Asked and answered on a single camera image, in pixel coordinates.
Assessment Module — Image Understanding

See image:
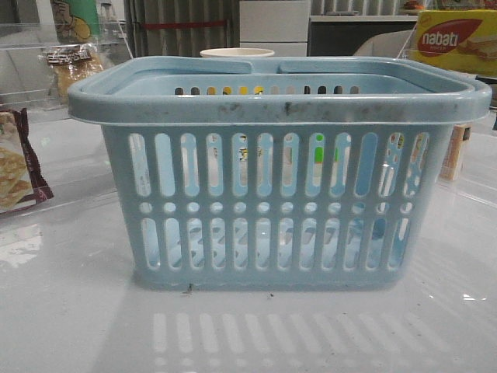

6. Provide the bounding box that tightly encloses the yellow nabati wafer box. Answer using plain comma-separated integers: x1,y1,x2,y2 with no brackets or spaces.
409,9,496,77

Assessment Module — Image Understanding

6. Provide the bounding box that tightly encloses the maroon cracker snack bag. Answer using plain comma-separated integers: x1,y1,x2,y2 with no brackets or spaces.
1,109,54,214

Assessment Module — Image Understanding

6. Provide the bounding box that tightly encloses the blue basket handle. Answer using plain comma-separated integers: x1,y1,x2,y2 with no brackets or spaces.
276,57,487,95
71,56,254,95

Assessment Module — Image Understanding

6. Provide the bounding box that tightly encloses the left blue basket handle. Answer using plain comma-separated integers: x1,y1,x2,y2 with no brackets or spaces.
71,56,254,95

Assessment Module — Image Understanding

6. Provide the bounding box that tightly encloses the white paper cup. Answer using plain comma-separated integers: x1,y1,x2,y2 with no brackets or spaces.
200,47,275,58

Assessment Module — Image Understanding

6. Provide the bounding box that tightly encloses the right blue basket handle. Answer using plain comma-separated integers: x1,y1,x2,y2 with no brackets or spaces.
276,57,487,95

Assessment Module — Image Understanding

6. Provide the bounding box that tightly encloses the beige wafer biscuit box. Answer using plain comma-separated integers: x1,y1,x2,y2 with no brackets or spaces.
439,124,471,181

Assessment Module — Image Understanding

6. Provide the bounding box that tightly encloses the packaged bread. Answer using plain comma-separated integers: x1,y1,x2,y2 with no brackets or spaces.
39,43,104,105

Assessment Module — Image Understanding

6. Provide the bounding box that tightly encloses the green cartoon snack package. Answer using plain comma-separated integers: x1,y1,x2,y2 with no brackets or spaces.
50,0,101,44

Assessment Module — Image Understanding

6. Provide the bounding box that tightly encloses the light blue plastic basket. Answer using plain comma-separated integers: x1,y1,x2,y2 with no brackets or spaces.
68,58,492,290

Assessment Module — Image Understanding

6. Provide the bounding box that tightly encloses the white cabinet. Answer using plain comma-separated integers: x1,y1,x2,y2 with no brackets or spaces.
239,1,311,57

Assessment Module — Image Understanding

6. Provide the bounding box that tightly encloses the clear acrylic display shelf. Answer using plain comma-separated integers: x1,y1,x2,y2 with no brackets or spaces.
1,21,131,111

